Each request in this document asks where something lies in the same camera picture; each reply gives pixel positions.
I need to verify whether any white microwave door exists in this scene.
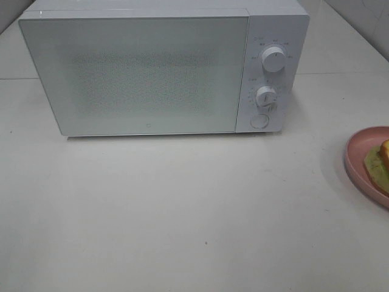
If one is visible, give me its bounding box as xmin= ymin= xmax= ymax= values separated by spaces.
xmin=19 ymin=17 xmax=248 ymax=136

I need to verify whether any pink round plate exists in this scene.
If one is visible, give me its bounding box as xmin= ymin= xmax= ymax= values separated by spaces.
xmin=343 ymin=126 xmax=388 ymax=209

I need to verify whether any round white door-release button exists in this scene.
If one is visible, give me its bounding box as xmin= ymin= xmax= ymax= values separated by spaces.
xmin=250 ymin=114 xmax=269 ymax=129

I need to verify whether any lower white timer knob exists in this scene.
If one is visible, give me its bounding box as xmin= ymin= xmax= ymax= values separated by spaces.
xmin=255 ymin=86 xmax=277 ymax=107

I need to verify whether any white microwave oven body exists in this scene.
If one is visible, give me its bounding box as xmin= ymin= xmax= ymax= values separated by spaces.
xmin=18 ymin=1 xmax=310 ymax=136

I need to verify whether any toast lettuce sandwich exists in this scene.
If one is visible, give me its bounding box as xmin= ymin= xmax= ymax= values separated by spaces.
xmin=363 ymin=140 xmax=388 ymax=195

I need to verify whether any upper white power knob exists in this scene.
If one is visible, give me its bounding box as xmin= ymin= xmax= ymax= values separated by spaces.
xmin=260 ymin=44 xmax=286 ymax=73

